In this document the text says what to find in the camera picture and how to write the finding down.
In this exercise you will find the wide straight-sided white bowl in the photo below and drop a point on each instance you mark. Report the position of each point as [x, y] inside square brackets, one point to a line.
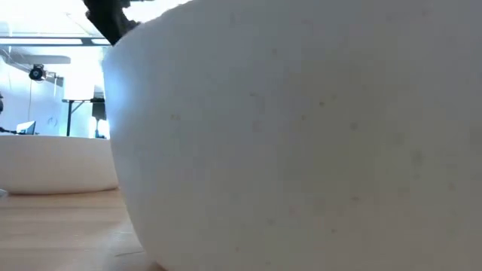
[56, 165]

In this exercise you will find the round black ceiling camera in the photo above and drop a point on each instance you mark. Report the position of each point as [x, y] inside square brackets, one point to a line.
[36, 72]

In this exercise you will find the black-legged background table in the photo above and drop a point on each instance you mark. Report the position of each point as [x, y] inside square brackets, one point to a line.
[70, 113]

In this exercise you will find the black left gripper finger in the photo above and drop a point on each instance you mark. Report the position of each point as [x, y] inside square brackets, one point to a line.
[109, 19]

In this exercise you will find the large white bowl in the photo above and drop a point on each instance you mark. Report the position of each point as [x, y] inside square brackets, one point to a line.
[301, 143]

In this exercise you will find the black background monitor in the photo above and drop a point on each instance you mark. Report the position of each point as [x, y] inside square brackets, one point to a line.
[98, 109]

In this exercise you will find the small grey background screen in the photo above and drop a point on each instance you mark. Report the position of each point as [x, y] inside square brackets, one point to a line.
[26, 128]

